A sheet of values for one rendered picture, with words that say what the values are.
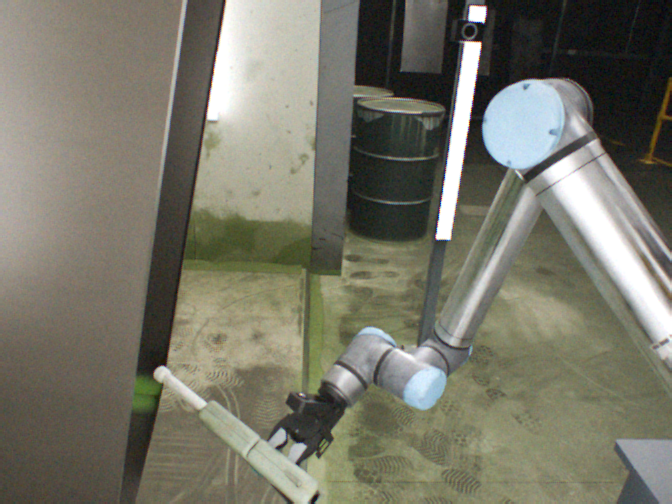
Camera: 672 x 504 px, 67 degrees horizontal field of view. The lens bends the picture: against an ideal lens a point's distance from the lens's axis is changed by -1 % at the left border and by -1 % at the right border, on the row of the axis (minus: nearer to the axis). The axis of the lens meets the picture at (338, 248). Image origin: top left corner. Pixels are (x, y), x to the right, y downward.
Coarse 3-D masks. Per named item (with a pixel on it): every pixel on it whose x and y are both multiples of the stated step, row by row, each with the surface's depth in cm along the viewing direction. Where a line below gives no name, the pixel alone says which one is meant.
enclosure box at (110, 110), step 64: (0, 0) 39; (64, 0) 39; (128, 0) 40; (192, 0) 93; (0, 64) 41; (64, 64) 41; (128, 64) 42; (192, 64) 97; (0, 128) 43; (64, 128) 43; (128, 128) 44; (192, 128) 103; (0, 192) 45; (64, 192) 46; (128, 192) 46; (192, 192) 108; (0, 256) 47; (64, 256) 48; (128, 256) 49; (0, 320) 50; (64, 320) 51; (128, 320) 52; (0, 384) 53; (64, 384) 54; (128, 384) 55; (0, 448) 56; (64, 448) 58; (128, 448) 112
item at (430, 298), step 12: (468, 0) 166; (480, 0) 164; (456, 72) 177; (444, 156) 189; (432, 240) 203; (444, 240) 199; (432, 252) 203; (444, 252) 202; (432, 264) 204; (432, 276) 206; (432, 288) 208; (432, 300) 210; (432, 312) 213; (420, 324) 218; (432, 324) 215; (420, 336) 218
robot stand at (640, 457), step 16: (624, 448) 98; (640, 448) 98; (656, 448) 98; (624, 464) 96; (640, 464) 94; (656, 464) 94; (640, 480) 92; (656, 480) 91; (624, 496) 98; (640, 496) 93; (656, 496) 88
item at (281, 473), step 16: (160, 368) 114; (176, 384) 110; (192, 400) 106; (208, 416) 102; (224, 416) 101; (224, 432) 98; (240, 432) 98; (240, 448) 95; (256, 448) 94; (272, 448) 94; (256, 464) 92; (272, 464) 91; (288, 464) 91; (272, 480) 90; (288, 480) 89; (304, 480) 88; (288, 496) 89; (304, 496) 86; (320, 496) 89
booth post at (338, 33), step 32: (352, 0) 236; (320, 32) 243; (352, 32) 242; (320, 64) 248; (352, 64) 248; (320, 96) 254; (352, 96) 254; (320, 128) 260; (320, 160) 267; (320, 192) 274; (320, 224) 282; (320, 256) 290
